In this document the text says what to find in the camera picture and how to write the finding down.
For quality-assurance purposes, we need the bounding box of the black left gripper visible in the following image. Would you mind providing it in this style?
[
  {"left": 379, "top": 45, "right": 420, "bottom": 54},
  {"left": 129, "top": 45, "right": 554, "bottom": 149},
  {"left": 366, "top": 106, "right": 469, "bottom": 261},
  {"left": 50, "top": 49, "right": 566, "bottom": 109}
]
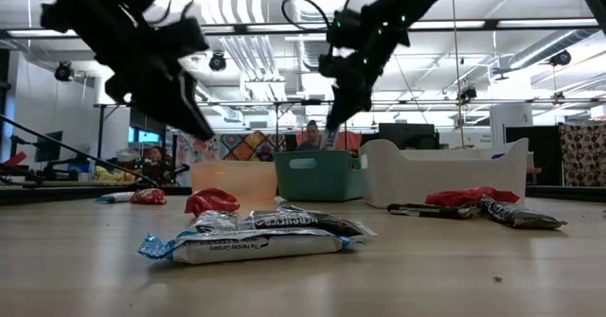
[{"left": 40, "top": 2, "right": 215, "bottom": 141}]

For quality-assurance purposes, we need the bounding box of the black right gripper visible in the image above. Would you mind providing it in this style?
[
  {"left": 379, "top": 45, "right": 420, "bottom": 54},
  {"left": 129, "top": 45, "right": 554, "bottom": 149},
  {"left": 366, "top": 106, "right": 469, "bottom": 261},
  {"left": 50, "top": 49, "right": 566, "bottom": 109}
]
[{"left": 319, "top": 7, "right": 412, "bottom": 132}]

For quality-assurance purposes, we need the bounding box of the white Hershey's cookies creme bar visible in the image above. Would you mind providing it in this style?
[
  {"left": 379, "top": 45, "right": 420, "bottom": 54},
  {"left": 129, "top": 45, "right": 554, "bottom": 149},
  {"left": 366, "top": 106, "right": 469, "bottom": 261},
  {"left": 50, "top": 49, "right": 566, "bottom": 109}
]
[
  {"left": 136, "top": 228, "right": 368, "bottom": 266},
  {"left": 96, "top": 191, "right": 137, "bottom": 204},
  {"left": 320, "top": 126, "right": 340, "bottom": 151}
]

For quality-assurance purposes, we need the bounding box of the red KitKat bar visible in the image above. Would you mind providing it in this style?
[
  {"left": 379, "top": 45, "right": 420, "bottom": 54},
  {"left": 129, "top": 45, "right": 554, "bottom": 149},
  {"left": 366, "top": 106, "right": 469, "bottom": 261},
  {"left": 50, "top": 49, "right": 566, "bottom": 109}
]
[
  {"left": 184, "top": 186, "right": 241, "bottom": 217},
  {"left": 129, "top": 187, "right": 168, "bottom": 206},
  {"left": 424, "top": 186, "right": 521, "bottom": 208}
]

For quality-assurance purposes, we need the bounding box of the dark Hershey's chocolate bar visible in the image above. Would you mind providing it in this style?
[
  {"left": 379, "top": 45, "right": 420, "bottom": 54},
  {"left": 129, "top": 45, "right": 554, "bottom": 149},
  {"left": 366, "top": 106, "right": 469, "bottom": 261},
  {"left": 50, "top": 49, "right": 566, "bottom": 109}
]
[
  {"left": 386, "top": 203, "right": 479, "bottom": 221},
  {"left": 192, "top": 210, "right": 241, "bottom": 235},
  {"left": 478, "top": 196, "right": 568, "bottom": 231},
  {"left": 238, "top": 205, "right": 379, "bottom": 238}
]

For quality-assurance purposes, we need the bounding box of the teal lit screen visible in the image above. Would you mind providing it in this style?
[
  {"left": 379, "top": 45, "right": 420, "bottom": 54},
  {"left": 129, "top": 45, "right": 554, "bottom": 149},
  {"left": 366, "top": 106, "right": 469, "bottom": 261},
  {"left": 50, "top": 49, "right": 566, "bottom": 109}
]
[{"left": 127, "top": 128, "right": 163, "bottom": 145}]

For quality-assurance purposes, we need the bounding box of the red hanging cloth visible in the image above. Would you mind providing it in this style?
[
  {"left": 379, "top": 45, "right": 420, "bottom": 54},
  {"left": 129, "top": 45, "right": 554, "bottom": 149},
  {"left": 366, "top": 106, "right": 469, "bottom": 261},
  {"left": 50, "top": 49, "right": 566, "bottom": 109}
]
[{"left": 295, "top": 131, "right": 364, "bottom": 160}]

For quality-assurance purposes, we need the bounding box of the person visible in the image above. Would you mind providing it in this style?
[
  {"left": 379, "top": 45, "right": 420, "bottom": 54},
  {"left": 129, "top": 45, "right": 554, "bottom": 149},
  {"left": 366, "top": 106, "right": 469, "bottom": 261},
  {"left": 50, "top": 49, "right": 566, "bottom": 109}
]
[
  {"left": 295, "top": 119, "right": 328, "bottom": 152},
  {"left": 139, "top": 145, "right": 167, "bottom": 185}
]

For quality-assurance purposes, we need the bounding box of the white floral cloth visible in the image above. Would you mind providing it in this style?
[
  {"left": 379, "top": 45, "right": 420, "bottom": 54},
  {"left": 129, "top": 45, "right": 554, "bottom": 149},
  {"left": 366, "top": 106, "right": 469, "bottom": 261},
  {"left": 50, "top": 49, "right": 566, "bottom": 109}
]
[{"left": 173, "top": 132, "right": 223, "bottom": 186}]

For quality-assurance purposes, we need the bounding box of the teal plastic bin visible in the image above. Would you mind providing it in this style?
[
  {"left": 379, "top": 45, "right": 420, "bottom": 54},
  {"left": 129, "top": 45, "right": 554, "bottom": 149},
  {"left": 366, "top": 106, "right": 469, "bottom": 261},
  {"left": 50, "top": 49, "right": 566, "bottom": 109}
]
[{"left": 273, "top": 150, "right": 365, "bottom": 203}]

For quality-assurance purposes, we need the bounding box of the colourful patchwork quilt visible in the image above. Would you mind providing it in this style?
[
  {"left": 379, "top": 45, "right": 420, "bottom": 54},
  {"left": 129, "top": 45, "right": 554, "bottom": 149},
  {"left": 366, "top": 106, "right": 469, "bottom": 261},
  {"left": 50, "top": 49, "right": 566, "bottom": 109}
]
[{"left": 220, "top": 131, "right": 288, "bottom": 163}]

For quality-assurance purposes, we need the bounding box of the white plastic bin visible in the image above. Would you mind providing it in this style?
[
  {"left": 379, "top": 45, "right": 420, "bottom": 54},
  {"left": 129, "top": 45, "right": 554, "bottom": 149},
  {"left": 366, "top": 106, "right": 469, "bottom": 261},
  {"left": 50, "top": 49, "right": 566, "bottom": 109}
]
[{"left": 358, "top": 138, "right": 530, "bottom": 210}]

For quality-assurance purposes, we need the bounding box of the orange translucent plastic bin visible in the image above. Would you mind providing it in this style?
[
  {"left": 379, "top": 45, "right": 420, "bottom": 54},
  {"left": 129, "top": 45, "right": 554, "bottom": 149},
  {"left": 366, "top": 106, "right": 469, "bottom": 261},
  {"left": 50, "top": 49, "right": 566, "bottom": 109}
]
[{"left": 189, "top": 160, "right": 279, "bottom": 203}]

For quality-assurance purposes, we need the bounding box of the red slanted bar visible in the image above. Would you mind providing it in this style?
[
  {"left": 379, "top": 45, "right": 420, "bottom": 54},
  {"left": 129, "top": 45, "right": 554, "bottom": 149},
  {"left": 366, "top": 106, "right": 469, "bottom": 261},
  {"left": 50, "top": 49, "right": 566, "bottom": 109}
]
[{"left": 3, "top": 150, "right": 29, "bottom": 167}]

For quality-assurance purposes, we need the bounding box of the white pillar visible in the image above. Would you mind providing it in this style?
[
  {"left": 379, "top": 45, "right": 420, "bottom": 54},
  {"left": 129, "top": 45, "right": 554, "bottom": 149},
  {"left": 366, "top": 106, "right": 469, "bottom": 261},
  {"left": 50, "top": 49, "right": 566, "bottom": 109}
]
[{"left": 489, "top": 102, "right": 535, "bottom": 144}]

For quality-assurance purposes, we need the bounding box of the black partition panel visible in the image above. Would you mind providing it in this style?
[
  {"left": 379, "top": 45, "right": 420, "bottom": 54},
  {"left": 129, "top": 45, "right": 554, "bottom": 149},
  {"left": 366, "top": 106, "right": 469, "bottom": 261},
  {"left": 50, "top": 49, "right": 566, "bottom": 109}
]
[{"left": 504, "top": 125, "right": 565, "bottom": 187}]

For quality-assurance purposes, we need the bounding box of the brown dotted curtain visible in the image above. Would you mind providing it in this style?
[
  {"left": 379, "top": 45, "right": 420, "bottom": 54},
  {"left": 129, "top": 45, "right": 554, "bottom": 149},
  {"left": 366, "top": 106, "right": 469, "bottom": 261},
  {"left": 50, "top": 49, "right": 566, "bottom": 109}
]
[{"left": 558, "top": 121, "right": 606, "bottom": 188}]

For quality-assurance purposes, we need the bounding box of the black background rig frame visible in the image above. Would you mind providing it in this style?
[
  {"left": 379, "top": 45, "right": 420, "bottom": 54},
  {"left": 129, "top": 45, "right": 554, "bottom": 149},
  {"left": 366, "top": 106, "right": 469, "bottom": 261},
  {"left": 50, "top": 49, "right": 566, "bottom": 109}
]
[{"left": 94, "top": 97, "right": 606, "bottom": 160}]

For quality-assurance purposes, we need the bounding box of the round silver ventilation duct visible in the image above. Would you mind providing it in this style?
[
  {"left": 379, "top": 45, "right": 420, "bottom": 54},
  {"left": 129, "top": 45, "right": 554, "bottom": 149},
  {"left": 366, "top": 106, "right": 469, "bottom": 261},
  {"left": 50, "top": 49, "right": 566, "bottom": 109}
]
[{"left": 287, "top": 0, "right": 355, "bottom": 72}]

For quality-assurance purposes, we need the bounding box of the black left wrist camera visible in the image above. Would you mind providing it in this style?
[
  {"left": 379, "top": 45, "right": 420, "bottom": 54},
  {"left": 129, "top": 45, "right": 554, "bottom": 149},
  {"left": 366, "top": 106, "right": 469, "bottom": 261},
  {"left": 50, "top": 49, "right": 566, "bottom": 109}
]
[{"left": 153, "top": 16, "right": 210, "bottom": 58}]

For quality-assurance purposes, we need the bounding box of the black aluminium rig frame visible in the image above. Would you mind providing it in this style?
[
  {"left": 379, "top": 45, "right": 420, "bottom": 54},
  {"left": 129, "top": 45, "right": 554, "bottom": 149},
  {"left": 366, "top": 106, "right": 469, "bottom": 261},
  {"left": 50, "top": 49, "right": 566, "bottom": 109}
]
[{"left": 0, "top": 17, "right": 606, "bottom": 208}]

